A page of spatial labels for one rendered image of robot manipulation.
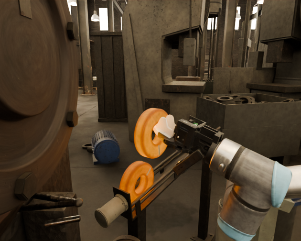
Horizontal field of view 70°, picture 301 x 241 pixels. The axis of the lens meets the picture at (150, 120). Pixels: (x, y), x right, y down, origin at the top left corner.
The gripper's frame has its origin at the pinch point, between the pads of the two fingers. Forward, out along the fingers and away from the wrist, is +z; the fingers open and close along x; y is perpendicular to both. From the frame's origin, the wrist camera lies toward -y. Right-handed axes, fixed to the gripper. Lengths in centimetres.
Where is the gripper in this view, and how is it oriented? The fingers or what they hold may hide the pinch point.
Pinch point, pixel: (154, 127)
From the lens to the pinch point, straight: 65.9
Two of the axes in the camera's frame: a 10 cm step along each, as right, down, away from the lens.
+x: -6.0, 2.0, -7.7
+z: -7.7, -4.1, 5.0
